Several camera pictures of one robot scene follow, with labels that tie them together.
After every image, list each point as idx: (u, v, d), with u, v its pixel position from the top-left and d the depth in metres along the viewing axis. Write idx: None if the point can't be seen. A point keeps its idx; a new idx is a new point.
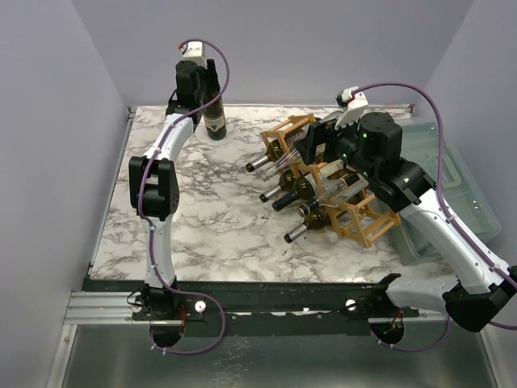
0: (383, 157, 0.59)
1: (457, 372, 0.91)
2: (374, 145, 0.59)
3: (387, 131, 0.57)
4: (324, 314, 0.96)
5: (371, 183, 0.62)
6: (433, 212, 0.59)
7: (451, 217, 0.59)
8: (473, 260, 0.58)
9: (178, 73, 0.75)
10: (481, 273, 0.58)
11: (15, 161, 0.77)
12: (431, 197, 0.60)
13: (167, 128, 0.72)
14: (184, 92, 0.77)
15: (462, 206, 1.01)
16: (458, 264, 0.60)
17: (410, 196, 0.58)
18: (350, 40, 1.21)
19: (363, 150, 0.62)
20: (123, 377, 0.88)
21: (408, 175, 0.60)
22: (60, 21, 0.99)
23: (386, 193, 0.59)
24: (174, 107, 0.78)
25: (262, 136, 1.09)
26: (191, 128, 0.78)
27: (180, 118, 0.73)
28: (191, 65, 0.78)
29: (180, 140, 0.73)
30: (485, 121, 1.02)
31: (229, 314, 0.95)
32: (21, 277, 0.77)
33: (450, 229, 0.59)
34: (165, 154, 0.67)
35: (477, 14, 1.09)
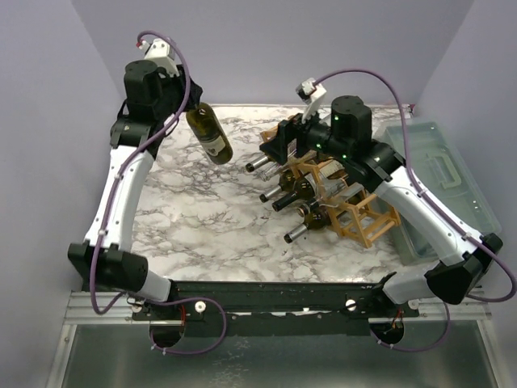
0: (355, 138, 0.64)
1: (457, 372, 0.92)
2: (346, 127, 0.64)
3: (357, 112, 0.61)
4: (324, 314, 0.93)
5: (347, 165, 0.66)
6: (405, 188, 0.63)
7: (422, 191, 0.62)
8: (446, 230, 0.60)
9: (128, 78, 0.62)
10: (455, 242, 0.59)
11: (14, 161, 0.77)
12: (402, 175, 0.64)
13: (113, 183, 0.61)
14: (138, 102, 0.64)
15: (462, 206, 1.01)
16: (433, 238, 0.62)
17: (381, 175, 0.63)
18: (351, 40, 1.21)
19: (338, 135, 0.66)
20: (123, 377, 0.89)
21: (379, 154, 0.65)
22: (59, 22, 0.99)
23: (359, 173, 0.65)
24: (122, 125, 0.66)
25: (262, 135, 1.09)
26: (149, 165, 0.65)
27: (128, 164, 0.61)
28: (152, 66, 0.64)
29: (132, 195, 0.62)
30: (485, 122, 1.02)
31: (229, 314, 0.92)
32: (21, 278, 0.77)
33: (422, 202, 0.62)
34: (113, 235, 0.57)
35: (477, 14, 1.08)
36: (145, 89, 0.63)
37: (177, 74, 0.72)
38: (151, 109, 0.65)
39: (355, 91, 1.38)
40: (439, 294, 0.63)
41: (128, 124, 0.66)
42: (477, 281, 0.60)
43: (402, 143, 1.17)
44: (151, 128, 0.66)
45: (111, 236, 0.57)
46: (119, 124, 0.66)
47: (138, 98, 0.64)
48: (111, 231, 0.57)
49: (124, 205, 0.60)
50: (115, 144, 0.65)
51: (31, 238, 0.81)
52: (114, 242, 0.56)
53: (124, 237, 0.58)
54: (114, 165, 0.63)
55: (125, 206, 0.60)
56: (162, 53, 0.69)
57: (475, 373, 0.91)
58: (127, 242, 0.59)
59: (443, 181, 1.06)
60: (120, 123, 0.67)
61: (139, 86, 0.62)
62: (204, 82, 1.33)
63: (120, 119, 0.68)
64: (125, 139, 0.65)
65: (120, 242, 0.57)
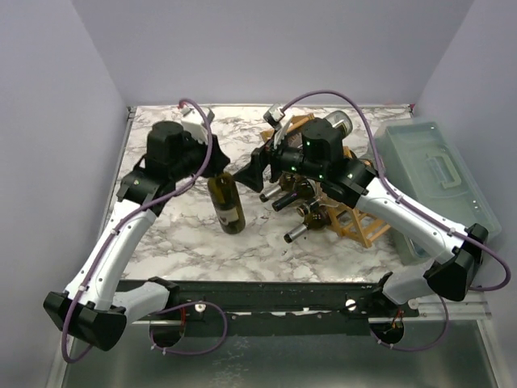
0: (328, 159, 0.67)
1: (457, 372, 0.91)
2: (319, 151, 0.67)
3: (326, 137, 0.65)
4: (324, 314, 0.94)
5: (325, 185, 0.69)
6: (382, 198, 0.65)
7: (399, 197, 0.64)
8: (431, 230, 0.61)
9: (154, 136, 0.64)
10: (442, 240, 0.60)
11: (14, 161, 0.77)
12: (377, 186, 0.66)
13: (107, 238, 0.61)
14: (154, 158, 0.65)
15: (462, 206, 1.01)
16: (421, 239, 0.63)
17: (357, 189, 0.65)
18: (351, 40, 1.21)
19: (311, 158, 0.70)
20: (124, 377, 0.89)
21: (353, 171, 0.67)
22: (58, 21, 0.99)
23: (337, 192, 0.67)
24: (134, 179, 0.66)
25: (262, 135, 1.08)
26: (149, 223, 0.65)
27: (124, 221, 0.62)
28: (178, 128, 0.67)
29: (125, 253, 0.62)
30: (485, 122, 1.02)
31: (229, 314, 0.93)
32: (21, 278, 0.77)
33: (402, 208, 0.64)
34: (93, 291, 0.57)
35: (477, 14, 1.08)
36: (164, 149, 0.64)
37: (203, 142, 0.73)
38: (165, 168, 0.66)
39: (355, 91, 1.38)
40: (443, 294, 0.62)
41: (140, 178, 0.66)
42: (473, 276, 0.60)
43: (402, 143, 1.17)
44: (160, 187, 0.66)
45: (91, 293, 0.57)
46: (132, 177, 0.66)
47: (157, 154, 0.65)
48: (91, 288, 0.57)
49: (112, 263, 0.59)
50: (122, 196, 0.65)
51: (31, 238, 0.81)
52: (91, 301, 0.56)
53: (104, 297, 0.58)
54: (115, 217, 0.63)
55: (112, 264, 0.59)
56: (196, 121, 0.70)
57: (475, 372, 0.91)
58: (107, 301, 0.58)
59: (443, 181, 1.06)
60: (132, 175, 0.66)
61: (158, 146, 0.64)
62: (205, 81, 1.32)
63: (134, 170, 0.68)
64: (132, 194, 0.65)
65: (97, 301, 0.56)
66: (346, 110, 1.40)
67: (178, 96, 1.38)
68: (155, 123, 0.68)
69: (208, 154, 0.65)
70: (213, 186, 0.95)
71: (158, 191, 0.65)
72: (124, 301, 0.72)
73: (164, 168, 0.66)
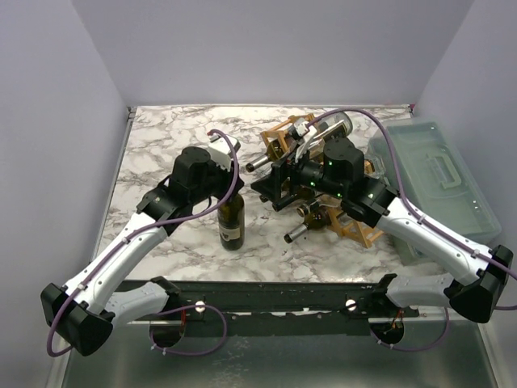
0: (350, 179, 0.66)
1: (456, 371, 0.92)
2: (341, 171, 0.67)
3: (350, 158, 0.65)
4: (324, 314, 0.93)
5: (344, 205, 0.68)
6: (404, 218, 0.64)
7: (422, 217, 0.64)
8: (455, 251, 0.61)
9: (182, 160, 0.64)
10: (465, 262, 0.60)
11: (13, 161, 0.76)
12: (398, 205, 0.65)
13: (116, 244, 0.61)
14: (178, 181, 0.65)
15: (462, 207, 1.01)
16: (443, 260, 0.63)
17: (378, 209, 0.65)
18: (351, 40, 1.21)
19: (331, 176, 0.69)
20: (124, 377, 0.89)
21: (373, 191, 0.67)
22: (59, 22, 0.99)
23: (358, 212, 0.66)
24: (154, 196, 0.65)
25: (262, 135, 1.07)
26: (158, 240, 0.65)
27: (137, 232, 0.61)
28: (206, 157, 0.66)
29: (130, 263, 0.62)
30: (485, 123, 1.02)
31: (229, 314, 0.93)
32: (21, 278, 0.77)
33: (424, 228, 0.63)
34: (89, 292, 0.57)
35: (477, 15, 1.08)
36: (189, 174, 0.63)
37: (227, 169, 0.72)
38: (186, 191, 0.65)
39: (355, 91, 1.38)
40: (464, 313, 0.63)
41: (160, 196, 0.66)
42: (498, 297, 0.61)
43: (402, 143, 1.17)
44: (177, 209, 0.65)
45: (87, 293, 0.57)
46: (153, 194, 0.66)
47: (181, 177, 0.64)
48: (89, 288, 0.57)
49: (115, 269, 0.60)
50: (140, 208, 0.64)
51: (31, 238, 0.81)
52: (86, 301, 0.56)
53: (98, 300, 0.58)
54: (130, 225, 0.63)
55: (115, 271, 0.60)
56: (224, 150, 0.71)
57: (474, 372, 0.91)
58: (99, 305, 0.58)
59: (443, 181, 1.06)
60: (154, 192, 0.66)
61: (183, 170, 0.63)
62: (205, 81, 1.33)
63: (157, 187, 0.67)
64: (151, 208, 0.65)
65: (90, 302, 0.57)
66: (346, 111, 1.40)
67: (178, 96, 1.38)
68: (186, 146, 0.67)
69: (233, 186, 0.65)
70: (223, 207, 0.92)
71: (174, 213, 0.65)
72: (119, 303, 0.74)
73: (185, 192, 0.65)
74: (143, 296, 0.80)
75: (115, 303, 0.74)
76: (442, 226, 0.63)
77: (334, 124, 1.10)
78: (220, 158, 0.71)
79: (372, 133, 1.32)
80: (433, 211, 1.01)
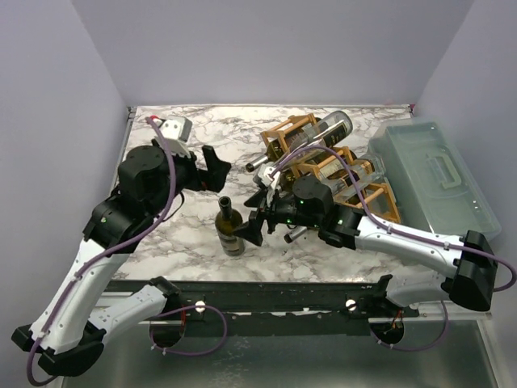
0: (321, 212, 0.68)
1: (456, 372, 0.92)
2: (312, 206, 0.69)
3: (319, 194, 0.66)
4: (324, 314, 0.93)
5: (321, 234, 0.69)
6: (375, 233, 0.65)
7: (389, 227, 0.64)
8: (429, 249, 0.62)
9: (122, 170, 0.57)
10: (441, 256, 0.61)
11: (13, 160, 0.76)
12: (367, 223, 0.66)
13: (68, 284, 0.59)
14: (128, 193, 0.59)
15: (462, 208, 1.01)
16: (422, 260, 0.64)
17: (350, 233, 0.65)
18: (351, 40, 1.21)
19: (304, 211, 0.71)
20: (124, 377, 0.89)
21: (343, 217, 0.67)
22: (59, 21, 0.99)
23: (335, 241, 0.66)
24: (104, 210, 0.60)
25: (262, 135, 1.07)
26: (116, 265, 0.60)
27: (86, 267, 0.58)
28: (156, 159, 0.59)
29: (90, 297, 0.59)
30: (485, 124, 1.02)
31: (229, 314, 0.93)
32: (21, 279, 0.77)
33: (394, 237, 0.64)
34: (52, 336, 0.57)
35: (477, 15, 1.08)
36: (136, 185, 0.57)
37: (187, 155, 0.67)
38: (140, 202, 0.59)
39: (355, 91, 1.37)
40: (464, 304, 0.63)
41: (114, 209, 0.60)
42: (489, 281, 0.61)
43: (402, 143, 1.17)
44: (132, 225, 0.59)
45: (51, 339, 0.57)
46: (103, 208, 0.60)
47: (128, 190, 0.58)
48: (52, 333, 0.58)
49: (74, 309, 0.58)
50: (88, 234, 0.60)
51: (30, 238, 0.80)
52: (51, 347, 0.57)
53: (66, 341, 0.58)
54: (79, 258, 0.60)
55: (73, 311, 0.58)
56: (173, 136, 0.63)
57: (475, 372, 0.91)
58: (70, 342, 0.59)
59: (443, 181, 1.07)
60: (106, 204, 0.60)
61: (130, 182, 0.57)
62: (205, 82, 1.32)
63: (108, 200, 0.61)
64: (105, 229, 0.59)
65: (56, 347, 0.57)
66: (346, 110, 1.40)
67: (178, 96, 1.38)
68: (132, 149, 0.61)
69: (173, 180, 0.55)
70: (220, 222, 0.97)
71: (129, 230, 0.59)
72: (111, 316, 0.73)
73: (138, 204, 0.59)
74: (139, 301, 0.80)
75: (107, 317, 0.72)
76: (412, 230, 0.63)
77: (334, 124, 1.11)
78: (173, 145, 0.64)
79: (372, 133, 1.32)
80: (433, 211, 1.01)
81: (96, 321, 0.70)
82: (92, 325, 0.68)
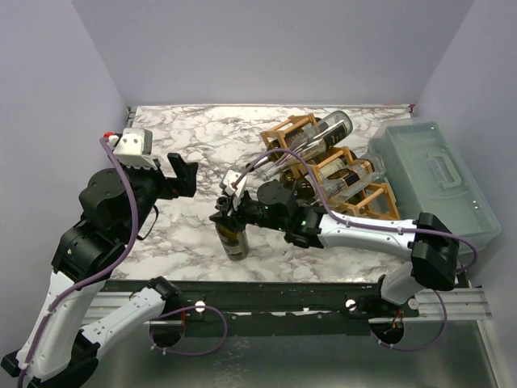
0: (287, 215, 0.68)
1: (456, 373, 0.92)
2: (277, 210, 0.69)
3: (283, 197, 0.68)
4: (323, 314, 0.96)
5: (287, 235, 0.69)
6: (334, 228, 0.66)
7: (347, 221, 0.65)
8: (384, 236, 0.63)
9: (86, 200, 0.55)
10: (397, 242, 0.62)
11: (12, 159, 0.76)
12: (326, 220, 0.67)
13: (43, 318, 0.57)
14: (95, 221, 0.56)
15: (462, 208, 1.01)
16: (382, 247, 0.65)
17: (313, 231, 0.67)
18: (352, 40, 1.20)
19: (270, 214, 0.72)
20: (124, 377, 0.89)
21: (308, 218, 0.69)
22: (58, 21, 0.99)
23: (300, 242, 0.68)
24: (72, 239, 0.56)
25: (262, 135, 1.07)
26: (91, 293, 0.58)
27: (58, 301, 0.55)
28: (121, 185, 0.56)
29: (68, 326, 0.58)
30: (485, 124, 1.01)
31: (229, 314, 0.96)
32: (19, 278, 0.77)
33: (354, 229, 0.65)
34: (36, 365, 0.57)
35: (477, 15, 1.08)
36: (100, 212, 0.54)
37: (153, 167, 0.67)
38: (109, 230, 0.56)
39: (355, 91, 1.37)
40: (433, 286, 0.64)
41: (81, 236, 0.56)
42: (451, 261, 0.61)
43: (402, 142, 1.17)
44: (101, 255, 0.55)
45: (35, 369, 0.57)
46: (72, 235, 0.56)
47: (95, 218, 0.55)
48: (35, 364, 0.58)
49: (53, 340, 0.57)
50: (56, 266, 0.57)
51: (30, 238, 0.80)
52: (37, 376, 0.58)
53: (52, 369, 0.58)
54: (52, 289, 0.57)
55: (52, 343, 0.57)
56: (136, 150, 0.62)
57: (475, 372, 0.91)
58: (57, 368, 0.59)
59: (443, 181, 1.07)
60: (73, 231, 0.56)
61: (94, 210, 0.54)
62: (205, 82, 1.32)
63: (77, 226, 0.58)
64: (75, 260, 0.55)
65: (42, 376, 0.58)
66: (346, 110, 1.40)
67: (178, 96, 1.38)
68: (95, 174, 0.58)
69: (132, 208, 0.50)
70: (221, 226, 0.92)
71: (99, 259, 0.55)
72: (106, 328, 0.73)
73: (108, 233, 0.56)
74: (136, 308, 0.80)
75: (102, 329, 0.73)
76: (367, 221, 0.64)
77: (334, 124, 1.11)
78: (139, 160, 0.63)
79: (372, 133, 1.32)
80: (434, 211, 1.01)
81: (90, 335, 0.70)
82: (86, 339, 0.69)
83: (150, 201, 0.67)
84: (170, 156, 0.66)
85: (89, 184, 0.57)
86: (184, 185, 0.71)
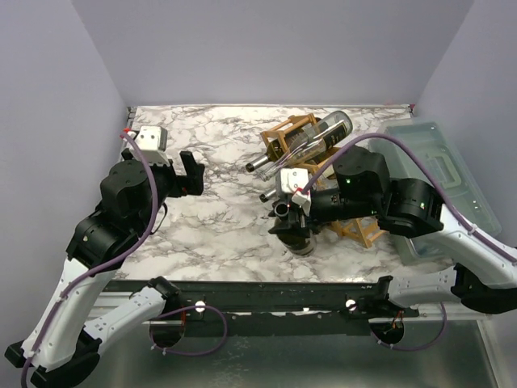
0: (380, 191, 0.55)
1: (457, 372, 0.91)
2: (364, 186, 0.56)
3: (372, 166, 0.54)
4: (324, 314, 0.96)
5: (385, 222, 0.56)
6: (456, 231, 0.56)
7: (473, 229, 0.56)
8: (500, 262, 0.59)
9: (107, 187, 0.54)
10: (509, 272, 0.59)
11: (13, 158, 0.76)
12: (447, 216, 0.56)
13: (54, 305, 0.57)
14: (111, 209, 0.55)
15: (463, 207, 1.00)
16: (483, 270, 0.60)
17: (430, 221, 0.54)
18: (352, 40, 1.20)
19: (355, 194, 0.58)
20: (123, 377, 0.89)
21: (418, 198, 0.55)
22: (58, 19, 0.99)
23: (405, 226, 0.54)
24: (87, 227, 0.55)
25: (262, 135, 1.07)
26: (103, 282, 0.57)
27: (71, 288, 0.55)
28: (140, 175, 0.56)
29: (77, 315, 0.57)
30: (486, 124, 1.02)
31: (229, 314, 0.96)
32: (19, 278, 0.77)
33: (474, 240, 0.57)
34: (44, 353, 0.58)
35: (477, 15, 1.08)
36: (119, 201, 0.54)
37: (166, 163, 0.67)
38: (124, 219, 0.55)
39: (355, 91, 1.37)
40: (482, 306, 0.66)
41: (97, 225, 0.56)
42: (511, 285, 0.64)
43: (402, 142, 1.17)
44: (115, 243, 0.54)
45: (43, 358, 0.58)
46: (86, 224, 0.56)
47: (113, 205, 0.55)
48: (42, 352, 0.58)
49: (61, 330, 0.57)
50: (71, 253, 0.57)
51: (30, 238, 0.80)
52: (43, 365, 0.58)
53: (57, 359, 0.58)
54: (65, 277, 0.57)
55: (60, 331, 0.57)
56: (153, 145, 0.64)
57: (475, 372, 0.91)
58: (62, 358, 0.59)
59: (443, 181, 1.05)
60: (89, 221, 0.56)
61: (113, 198, 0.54)
62: (205, 82, 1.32)
63: (93, 216, 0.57)
64: (87, 249, 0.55)
65: (48, 365, 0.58)
66: (346, 110, 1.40)
67: (178, 97, 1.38)
68: (115, 165, 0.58)
69: (153, 191, 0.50)
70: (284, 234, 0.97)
71: (112, 248, 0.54)
72: (107, 325, 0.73)
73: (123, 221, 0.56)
74: (136, 306, 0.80)
75: (103, 325, 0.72)
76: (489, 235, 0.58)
77: (334, 124, 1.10)
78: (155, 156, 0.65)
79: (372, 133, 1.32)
80: None
81: (92, 331, 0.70)
82: (88, 334, 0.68)
83: (162, 197, 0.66)
84: (182, 153, 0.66)
85: (111, 173, 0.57)
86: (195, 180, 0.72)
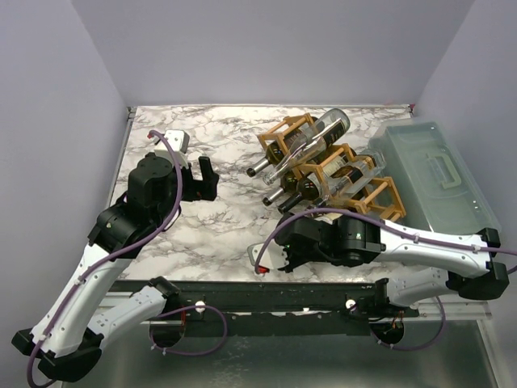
0: (315, 242, 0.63)
1: (457, 372, 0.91)
2: (302, 242, 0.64)
3: (293, 228, 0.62)
4: (324, 314, 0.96)
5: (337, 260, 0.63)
6: (401, 244, 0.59)
7: (416, 236, 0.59)
8: (460, 255, 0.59)
9: (135, 178, 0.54)
10: (472, 261, 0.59)
11: (13, 158, 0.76)
12: (388, 235, 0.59)
13: (72, 287, 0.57)
14: (135, 200, 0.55)
15: (462, 207, 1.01)
16: (451, 267, 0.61)
17: (373, 246, 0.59)
18: (352, 39, 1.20)
19: (302, 249, 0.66)
20: (123, 377, 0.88)
21: (354, 232, 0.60)
22: (58, 20, 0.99)
23: (355, 259, 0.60)
24: (109, 216, 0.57)
25: (260, 138, 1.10)
26: (120, 270, 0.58)
27: (90, 272, 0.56)
28: (166, 169, 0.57)
29: (91, 301, 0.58)
30: (487, 123, 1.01)
31: (229, 314, 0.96)
32: (20, 277, 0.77)
33: (422, 245, 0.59)
34: (54, 339, 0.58)
35: (477, 15, 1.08)
36: (145, 191, 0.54)
37: (185, 166, 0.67)
38: (146, 210, 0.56)
39: (355, 90, 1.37)
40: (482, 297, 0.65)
41: (118, 215, 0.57)
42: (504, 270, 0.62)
43: (402, 142, 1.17)
44: (135, 232, 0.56)
45: (52, 343, 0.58)
46: (108, 213, 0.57)
47: (137, 195, 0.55)
48: (52, 336, 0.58)
49: (75, 314, 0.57)
50: (92, 238, 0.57)
51: (30, 237, 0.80)
52: (52, 350, 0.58)
53: (66, 344, 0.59)
54: (84, 262, 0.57)
55: (74, 315, 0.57)
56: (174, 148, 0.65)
57: (475, 372, 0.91)
58: (70, 346, 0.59)
59: (443, 181, 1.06)
60: (110, 211, 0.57)
61: (138, 187, 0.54)
62: (205, 82, 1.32)
63: (114, 207, 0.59)
64: (109, 238, 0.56)
65: (56, 351, 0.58)
66: (346, 110, 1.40)
67: (178, 96, 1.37)
68: (141, 159, 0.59)
69: (178, 183, 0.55)
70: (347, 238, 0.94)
71: (133, 236, 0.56)
72: (108, 321, 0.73)
73: (145, 211, 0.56)
74: (138, 305, 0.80)
75: (106, 321, 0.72)
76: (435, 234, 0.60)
77: (329, 124, 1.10)
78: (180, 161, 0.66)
79: (373, 133, 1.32)
80: (433, 211, 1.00)
81: (94, 326, 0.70)
82: (90, 330, 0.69)
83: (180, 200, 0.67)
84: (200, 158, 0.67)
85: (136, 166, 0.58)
86: (206, 183, 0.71)
